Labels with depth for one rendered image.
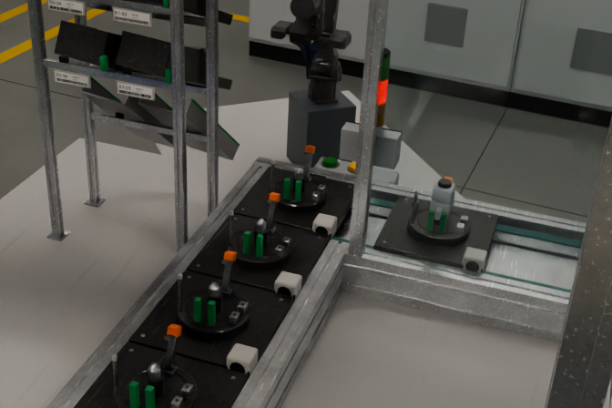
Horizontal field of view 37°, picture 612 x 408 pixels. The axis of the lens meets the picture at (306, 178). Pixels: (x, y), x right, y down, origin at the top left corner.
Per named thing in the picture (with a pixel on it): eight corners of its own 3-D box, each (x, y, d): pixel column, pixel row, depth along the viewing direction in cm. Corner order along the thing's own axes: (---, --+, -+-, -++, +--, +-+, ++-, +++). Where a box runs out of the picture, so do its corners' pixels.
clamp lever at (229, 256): (222, 287, 178) (228, 249, 177) (231, 289, 177) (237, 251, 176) (215, 290, 174) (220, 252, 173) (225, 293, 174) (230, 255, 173)
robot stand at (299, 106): (331, 149, 261) (335, 86, 251) (351, 171, 250) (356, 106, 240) (286, 156, 256) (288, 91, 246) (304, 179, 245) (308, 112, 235)
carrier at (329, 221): (268, 173, 229) (270, 128, 222) (360, 191, 222) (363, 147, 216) (230, 219, 208) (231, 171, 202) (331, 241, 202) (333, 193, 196)
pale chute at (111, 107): (137, 137, 235) (143, 121, 236) (178, 149, 229) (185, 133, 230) (79, 91, 210) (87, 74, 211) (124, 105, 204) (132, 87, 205)
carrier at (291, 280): (230, 220, 208) (230, 172, 202) (330, 242, 202) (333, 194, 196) (185, 277, 188) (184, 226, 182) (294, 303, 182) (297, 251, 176)
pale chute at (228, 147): (189, 147, 231) (196, 131, 232) (232, 160, 226) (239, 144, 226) (137, 102, 206) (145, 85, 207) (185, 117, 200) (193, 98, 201)
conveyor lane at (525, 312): (266, 204, 232) (267, 170, 227) (604, 277, 211) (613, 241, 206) (222, 262, 209) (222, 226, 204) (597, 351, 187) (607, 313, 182)
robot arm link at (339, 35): (279, -4, 217) (270, 4, 212) (353, 7, 212) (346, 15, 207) (278, 29, 221) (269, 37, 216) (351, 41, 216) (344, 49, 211)
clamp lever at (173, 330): (166, 364, 157) (172, 322, 156) (176, 367, 157) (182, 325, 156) (157, 371, 154) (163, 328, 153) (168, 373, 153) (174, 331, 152)
